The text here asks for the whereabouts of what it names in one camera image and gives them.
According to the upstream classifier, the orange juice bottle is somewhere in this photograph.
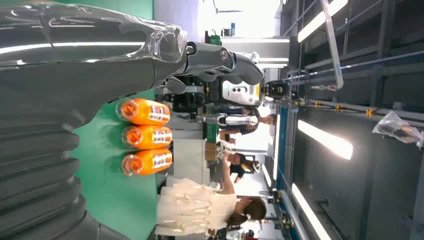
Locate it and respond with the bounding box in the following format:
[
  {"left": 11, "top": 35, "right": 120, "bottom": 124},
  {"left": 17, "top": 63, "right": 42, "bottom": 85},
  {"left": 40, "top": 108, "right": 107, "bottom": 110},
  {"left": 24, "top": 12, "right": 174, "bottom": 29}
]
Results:
[
  {"left": 121, "top": 125, "right": 173, "bottom": 151},
  {"left": 115, "top": 98, "right": 171, "bottom": 126},
  {"left": 121, "top": 148, "right": 173, "bottom": 177}
]

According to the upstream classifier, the green table mat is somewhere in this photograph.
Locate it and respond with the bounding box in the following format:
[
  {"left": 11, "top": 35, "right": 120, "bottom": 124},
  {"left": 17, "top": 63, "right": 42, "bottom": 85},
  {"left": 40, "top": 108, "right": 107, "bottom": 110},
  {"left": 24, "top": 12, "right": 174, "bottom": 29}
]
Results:
[{"left": 56, "top": 0, "right": 159, "bottom": 240}]

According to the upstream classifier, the background humanoid robot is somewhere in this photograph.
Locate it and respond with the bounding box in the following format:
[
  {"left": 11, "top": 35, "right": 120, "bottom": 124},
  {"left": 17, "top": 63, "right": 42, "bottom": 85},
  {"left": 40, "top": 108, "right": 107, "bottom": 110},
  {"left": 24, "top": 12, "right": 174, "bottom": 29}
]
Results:
[{"left": 162, "top": 75, "right": 291, "bottom": 127}]

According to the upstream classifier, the person in white garment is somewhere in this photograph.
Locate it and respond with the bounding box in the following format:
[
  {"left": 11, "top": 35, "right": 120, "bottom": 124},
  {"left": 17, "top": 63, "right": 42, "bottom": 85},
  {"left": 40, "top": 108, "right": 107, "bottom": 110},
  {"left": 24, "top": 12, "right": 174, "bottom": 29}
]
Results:
[{"left": 154, "top": 154, "right": 268, "bottom": 238}]

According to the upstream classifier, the person in dark top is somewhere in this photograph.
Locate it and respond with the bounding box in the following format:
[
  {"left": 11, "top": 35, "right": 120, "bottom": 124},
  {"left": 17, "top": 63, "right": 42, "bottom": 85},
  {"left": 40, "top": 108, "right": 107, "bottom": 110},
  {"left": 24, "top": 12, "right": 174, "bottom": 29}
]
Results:
[{"left": 228, "top": 152, "right": 263, "bottom": 185}]

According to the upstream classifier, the person standing by robot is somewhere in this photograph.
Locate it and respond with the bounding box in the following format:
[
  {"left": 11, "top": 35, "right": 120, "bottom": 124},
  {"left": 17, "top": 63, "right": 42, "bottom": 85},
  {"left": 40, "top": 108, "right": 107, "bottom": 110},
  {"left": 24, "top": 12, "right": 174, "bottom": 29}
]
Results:
[{"left": 218, "top": 112, "right": 278, "bottom": 137}]

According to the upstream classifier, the ceiling light strip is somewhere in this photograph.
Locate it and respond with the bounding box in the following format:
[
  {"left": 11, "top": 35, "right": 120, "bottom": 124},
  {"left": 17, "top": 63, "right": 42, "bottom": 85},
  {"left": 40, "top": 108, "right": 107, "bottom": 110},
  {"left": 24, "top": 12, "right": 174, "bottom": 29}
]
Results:
[{"left": 297, "top": 0, "right": 349, "bottom": 43}]

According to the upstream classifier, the silver hanging bar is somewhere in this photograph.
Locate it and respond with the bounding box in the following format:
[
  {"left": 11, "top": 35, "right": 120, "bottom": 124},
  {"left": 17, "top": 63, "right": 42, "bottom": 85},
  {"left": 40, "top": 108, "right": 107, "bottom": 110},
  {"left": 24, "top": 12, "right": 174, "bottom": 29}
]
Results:
[{"left": 311, "top": 0, "right": 345, "bottom": 92}]

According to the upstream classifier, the clear hanging plastic bag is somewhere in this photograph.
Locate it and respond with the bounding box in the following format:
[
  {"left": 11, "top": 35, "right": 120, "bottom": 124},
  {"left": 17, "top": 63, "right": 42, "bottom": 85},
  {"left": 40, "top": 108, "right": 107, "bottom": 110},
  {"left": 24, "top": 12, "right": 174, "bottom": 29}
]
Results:
[{"left": 372, "top": 110, "right": 424, "bottom": 149}]

